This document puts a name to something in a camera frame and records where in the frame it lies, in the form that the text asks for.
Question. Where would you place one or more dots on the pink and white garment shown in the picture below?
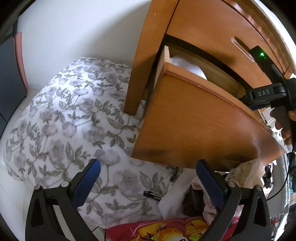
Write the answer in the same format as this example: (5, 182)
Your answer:
(209, 208)

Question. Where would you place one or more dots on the grey floral blanket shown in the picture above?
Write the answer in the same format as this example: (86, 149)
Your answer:
(69, 129)

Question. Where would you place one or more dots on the red printed blanket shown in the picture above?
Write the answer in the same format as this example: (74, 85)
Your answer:
(161, 230)

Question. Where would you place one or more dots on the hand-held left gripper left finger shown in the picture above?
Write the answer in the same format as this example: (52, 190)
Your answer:
(86, 183)

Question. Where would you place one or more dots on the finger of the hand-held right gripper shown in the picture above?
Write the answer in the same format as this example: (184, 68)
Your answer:
(253, 107)

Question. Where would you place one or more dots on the shallow wooden drawer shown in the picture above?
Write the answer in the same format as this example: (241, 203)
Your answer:
(208, 25)

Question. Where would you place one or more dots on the deep wooden drawer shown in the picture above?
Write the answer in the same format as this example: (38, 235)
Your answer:
(196, 129)

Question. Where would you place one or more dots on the person's right hand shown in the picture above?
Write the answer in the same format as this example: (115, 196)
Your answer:
(283, 134)

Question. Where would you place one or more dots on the dark cabinet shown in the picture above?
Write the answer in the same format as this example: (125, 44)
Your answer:
(10, 88)

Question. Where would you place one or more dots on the cream lace underwear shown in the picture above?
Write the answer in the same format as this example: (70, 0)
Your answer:
(247, 171)

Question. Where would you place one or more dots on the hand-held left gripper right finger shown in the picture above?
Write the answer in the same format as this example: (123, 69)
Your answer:
(211, 183)

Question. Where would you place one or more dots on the plain white garment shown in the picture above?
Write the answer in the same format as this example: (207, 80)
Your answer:
(187, 66)

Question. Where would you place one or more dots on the wooden nightstand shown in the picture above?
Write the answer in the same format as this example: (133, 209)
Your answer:
(148, 53)

